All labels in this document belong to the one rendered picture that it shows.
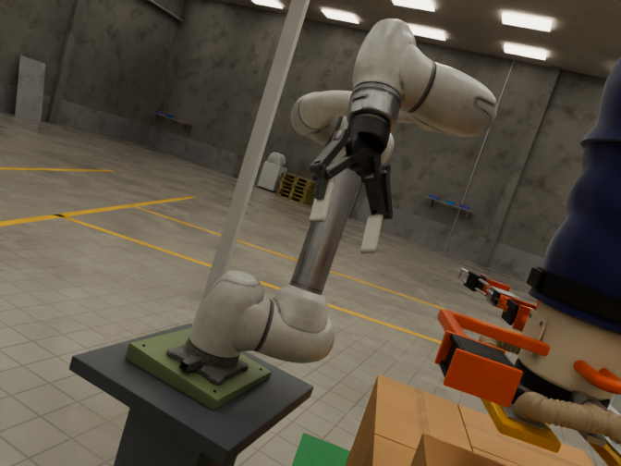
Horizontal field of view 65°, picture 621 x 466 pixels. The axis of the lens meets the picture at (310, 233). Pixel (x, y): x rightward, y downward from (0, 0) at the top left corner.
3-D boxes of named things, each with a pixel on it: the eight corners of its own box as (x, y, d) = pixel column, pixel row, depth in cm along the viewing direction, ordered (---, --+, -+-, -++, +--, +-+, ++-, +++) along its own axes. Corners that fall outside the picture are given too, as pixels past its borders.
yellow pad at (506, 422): (558, 455, 79) (570, 427, 78) (498, 434, 79) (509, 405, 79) (500, 373, 112) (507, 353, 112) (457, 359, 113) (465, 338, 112)
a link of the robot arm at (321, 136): (306, 80, 135) (349, 100, 138) (292, 92, 152) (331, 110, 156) (289, 125, 135) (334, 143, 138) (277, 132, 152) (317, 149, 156)
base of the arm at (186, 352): (154, 357, 131) (161, 337, 131) (200, 341, 152) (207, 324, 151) (208, 390, 125) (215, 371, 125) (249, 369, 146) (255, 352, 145)
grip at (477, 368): (509, 409, 62) (524, 372, 61) (443, 386, 62) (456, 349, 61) (492, 381, 70) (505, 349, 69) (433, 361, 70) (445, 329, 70)
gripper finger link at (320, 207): (335, 180, 77) (332, 178, 77) (325, 222, 75) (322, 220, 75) (322, 183, 79) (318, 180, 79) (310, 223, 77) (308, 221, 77)
